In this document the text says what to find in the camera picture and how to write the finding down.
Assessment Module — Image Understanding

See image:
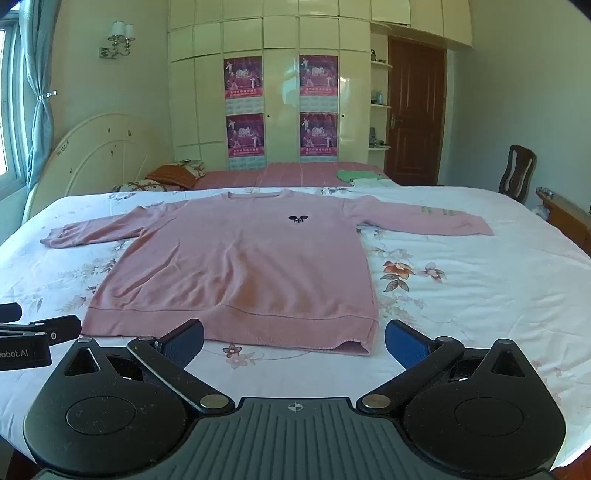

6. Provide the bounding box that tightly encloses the floral brown pillow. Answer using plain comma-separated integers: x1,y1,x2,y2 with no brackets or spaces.
113,180,185,193

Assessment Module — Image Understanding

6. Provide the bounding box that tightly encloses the wall lamp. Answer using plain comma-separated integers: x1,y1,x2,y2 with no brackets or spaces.
98,21,136,60

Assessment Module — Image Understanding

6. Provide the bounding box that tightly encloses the light blue curtain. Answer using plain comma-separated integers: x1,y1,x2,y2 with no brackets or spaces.
18,0,58,185

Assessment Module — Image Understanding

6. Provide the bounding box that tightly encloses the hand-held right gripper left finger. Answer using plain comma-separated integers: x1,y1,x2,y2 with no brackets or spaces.
60,318,236,414

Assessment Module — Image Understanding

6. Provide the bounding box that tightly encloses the cream wardrobe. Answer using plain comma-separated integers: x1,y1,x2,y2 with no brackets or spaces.
167,0,474,163

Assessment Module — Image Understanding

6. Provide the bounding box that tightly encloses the folded green cloth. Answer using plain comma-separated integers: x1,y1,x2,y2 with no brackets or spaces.
336,169,384,182

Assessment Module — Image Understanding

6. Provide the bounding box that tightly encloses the brown wooden door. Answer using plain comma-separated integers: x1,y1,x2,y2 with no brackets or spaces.
385,37,446,186

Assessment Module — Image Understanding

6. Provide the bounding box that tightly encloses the pink bed sheet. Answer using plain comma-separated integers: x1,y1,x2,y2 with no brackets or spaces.
191,161,389,190

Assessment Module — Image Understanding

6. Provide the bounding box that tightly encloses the dark wooden chair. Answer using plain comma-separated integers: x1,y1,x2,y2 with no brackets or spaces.
499,145,537,204

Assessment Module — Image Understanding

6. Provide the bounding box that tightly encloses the window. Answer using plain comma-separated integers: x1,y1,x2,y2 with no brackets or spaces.
0,23,28,195

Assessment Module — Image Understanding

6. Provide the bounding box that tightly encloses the orange pillow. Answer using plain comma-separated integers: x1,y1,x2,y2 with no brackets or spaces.
145,164,204,190

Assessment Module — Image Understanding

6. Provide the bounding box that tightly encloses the cream corner shelf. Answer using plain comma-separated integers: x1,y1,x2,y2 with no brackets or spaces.
369,48,393,151

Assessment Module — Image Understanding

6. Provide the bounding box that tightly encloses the purple wall poster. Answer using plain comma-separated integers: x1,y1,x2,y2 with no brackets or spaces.
224,56,264,114
300,112,339,162
226,113,267,169
299,54,339,113

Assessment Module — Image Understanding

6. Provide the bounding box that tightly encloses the cream round headboard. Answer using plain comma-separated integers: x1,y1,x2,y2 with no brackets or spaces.
23,113,174,222

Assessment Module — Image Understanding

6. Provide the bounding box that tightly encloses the pink long-sleeved sweater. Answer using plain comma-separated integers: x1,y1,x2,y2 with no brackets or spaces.
40,188,495,357

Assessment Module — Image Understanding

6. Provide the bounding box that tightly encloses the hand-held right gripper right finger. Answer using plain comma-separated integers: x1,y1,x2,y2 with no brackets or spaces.
358,319,536,413

